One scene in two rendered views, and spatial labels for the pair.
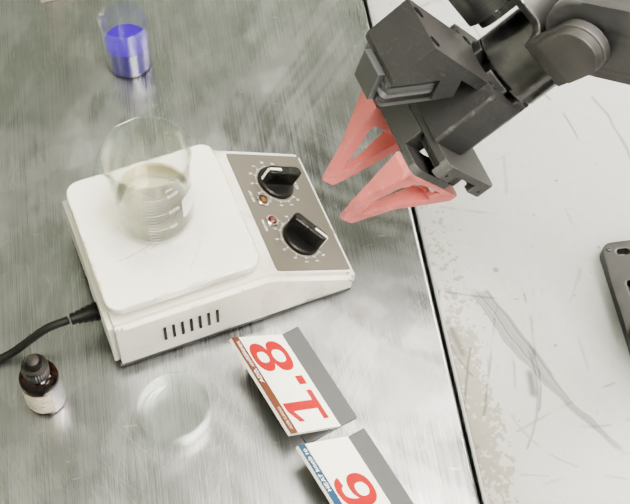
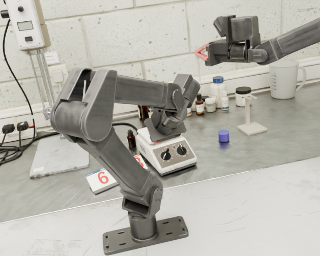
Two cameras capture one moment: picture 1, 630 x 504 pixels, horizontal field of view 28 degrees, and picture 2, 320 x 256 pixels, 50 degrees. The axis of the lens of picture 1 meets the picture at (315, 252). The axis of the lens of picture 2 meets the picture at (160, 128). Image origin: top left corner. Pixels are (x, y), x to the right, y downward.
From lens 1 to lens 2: 114 cm
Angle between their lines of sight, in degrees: 72
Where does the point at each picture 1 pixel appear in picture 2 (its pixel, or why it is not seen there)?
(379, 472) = (109, 185)
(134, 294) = (140, 131)
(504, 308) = not seen: hidden behind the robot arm
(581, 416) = (123, 218)
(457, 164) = (148, 123)
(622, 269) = (172, 220)
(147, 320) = (138, 138)
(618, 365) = not seen: hidden behind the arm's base
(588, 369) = not seen: hidden behind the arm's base
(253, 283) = (148, 148)
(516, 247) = (180, 202)
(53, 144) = (195, 136)
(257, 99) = (219, 156)
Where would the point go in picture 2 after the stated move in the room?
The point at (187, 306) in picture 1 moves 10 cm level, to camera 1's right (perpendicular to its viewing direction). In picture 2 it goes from (142, 141) to (140, 156)
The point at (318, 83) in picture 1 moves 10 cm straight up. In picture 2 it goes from (228, 164) to (227, 135)
